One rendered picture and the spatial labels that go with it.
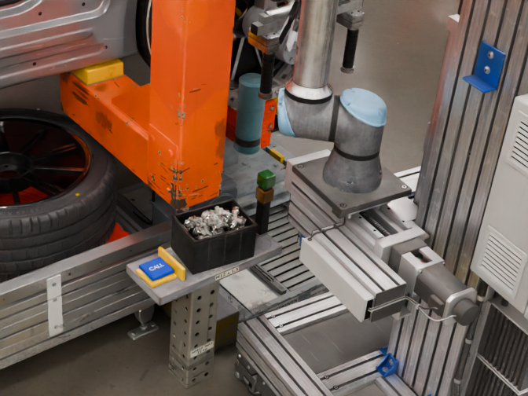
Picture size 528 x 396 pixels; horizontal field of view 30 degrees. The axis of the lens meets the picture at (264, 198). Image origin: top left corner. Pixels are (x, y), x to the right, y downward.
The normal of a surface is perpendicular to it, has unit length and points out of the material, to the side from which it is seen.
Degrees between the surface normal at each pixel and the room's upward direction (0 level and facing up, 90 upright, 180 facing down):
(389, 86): 0
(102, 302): 90
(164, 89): 90
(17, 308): 90
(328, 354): 0
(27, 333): 90
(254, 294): 0
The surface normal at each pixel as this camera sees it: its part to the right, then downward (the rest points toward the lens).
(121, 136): -0.78, 0.30
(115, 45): 0.62, 0.49
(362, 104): 0.22, -0.80
